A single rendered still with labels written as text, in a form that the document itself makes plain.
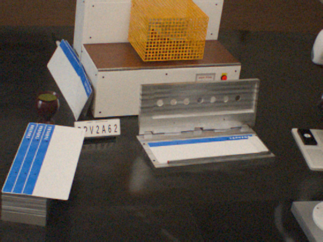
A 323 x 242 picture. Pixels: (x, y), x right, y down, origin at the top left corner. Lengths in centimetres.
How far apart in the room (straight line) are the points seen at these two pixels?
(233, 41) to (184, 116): 98
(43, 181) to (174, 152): 54
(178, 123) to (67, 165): 51
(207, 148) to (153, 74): 34
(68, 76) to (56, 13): 79
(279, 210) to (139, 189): 44
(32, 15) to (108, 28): 81
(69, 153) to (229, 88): 66
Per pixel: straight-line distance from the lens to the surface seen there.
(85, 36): 281
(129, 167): 247
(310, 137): 279
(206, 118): 264
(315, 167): 264
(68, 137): 240
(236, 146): 263
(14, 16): 355
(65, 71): 292
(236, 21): 378
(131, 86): 269
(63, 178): 220
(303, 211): 236
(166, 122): 259
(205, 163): 250
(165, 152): 253
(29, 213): 217
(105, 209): 226
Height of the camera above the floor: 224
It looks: 31 degrees down
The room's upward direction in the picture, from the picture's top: 8 degrees clockwise
